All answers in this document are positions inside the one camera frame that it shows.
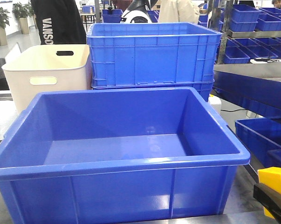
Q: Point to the large blue crate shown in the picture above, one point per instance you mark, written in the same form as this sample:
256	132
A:
139	55

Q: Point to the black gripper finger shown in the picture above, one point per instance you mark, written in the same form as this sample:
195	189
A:
270	200

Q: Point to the potted plant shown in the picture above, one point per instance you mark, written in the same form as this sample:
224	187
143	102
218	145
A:
21	13
4	21

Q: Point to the white humanoid robot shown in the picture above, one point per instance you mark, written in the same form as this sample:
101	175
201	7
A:
136	12

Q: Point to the yellow toy brick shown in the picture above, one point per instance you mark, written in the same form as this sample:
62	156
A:
272	178

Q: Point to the blue target bin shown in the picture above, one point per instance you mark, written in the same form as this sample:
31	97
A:
117	158

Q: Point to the blue bin beside cart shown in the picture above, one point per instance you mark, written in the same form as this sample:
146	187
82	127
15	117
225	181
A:
260	135

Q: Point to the cream plastic bin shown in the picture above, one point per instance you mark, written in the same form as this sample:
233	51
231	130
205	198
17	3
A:
59	67

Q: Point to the person in black clothes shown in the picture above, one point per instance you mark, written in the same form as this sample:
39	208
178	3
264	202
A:
58	22

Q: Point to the person in beige coat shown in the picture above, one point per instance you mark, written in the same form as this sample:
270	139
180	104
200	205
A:
172	11

